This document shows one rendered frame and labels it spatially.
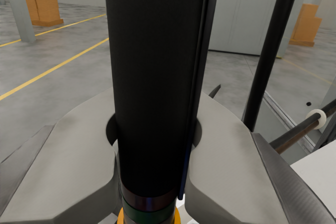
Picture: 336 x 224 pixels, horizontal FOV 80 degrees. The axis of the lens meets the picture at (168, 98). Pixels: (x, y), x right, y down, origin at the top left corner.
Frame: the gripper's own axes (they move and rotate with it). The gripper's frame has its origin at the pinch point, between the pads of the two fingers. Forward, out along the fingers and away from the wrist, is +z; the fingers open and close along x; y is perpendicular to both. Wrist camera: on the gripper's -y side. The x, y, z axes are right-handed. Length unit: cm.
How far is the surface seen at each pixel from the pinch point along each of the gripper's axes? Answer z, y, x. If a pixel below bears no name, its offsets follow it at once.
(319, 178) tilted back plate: 17.5, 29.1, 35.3
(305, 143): 59, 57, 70
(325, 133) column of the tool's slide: 39, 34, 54
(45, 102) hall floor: 237, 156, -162
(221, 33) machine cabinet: 525, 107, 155
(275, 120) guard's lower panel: 86, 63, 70
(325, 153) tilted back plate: 22, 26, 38
